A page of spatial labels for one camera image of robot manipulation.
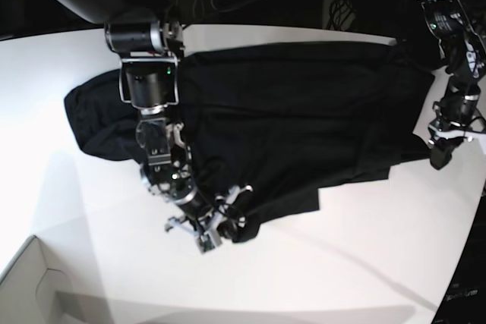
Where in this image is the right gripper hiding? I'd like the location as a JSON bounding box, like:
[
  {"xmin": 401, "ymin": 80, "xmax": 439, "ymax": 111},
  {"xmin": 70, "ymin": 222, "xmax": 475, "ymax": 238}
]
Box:
[{"xmin": 164, "ymin": 184, "xmax": 253, "ymax": 243}]

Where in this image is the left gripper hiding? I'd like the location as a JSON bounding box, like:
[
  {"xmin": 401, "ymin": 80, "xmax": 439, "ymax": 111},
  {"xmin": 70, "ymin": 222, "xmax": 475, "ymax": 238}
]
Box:
[{"xmin": 428, "ymin": 101, "xmax": 485, "ymax": 169}]

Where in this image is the black long-sleeve t-shirt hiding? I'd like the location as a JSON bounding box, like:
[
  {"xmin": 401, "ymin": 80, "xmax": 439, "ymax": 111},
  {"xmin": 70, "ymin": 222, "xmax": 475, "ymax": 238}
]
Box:
[{"xmin": 64, "ymin": 42, "xmax": 434, "ymax": 243}]

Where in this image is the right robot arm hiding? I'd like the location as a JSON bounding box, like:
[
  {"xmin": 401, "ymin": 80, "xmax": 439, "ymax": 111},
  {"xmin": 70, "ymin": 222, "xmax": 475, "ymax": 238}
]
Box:
[{"xmin": 56, "ymin": 0, "xmax": 248, "ymax": 252}]

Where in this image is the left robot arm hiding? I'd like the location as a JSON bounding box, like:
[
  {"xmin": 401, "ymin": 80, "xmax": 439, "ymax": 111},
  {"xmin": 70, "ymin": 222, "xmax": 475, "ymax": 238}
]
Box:
[{"xmin": 417, "ymin": 0, "xmax": 485, "ymax": 170}]

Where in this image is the white cardboard box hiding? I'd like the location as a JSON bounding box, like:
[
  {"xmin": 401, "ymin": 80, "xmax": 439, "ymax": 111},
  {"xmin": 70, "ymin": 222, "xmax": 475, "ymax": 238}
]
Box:
[{"xmin": 1, "ymin": 235, "xmax": 114, "ymax": 323}]

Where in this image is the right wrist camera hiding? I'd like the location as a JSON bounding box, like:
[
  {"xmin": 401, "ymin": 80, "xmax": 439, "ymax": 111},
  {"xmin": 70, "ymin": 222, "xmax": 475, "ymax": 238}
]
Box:
[{"xmin": 196, "ymin": 230, "xmax": 222, "ymax": 254}]

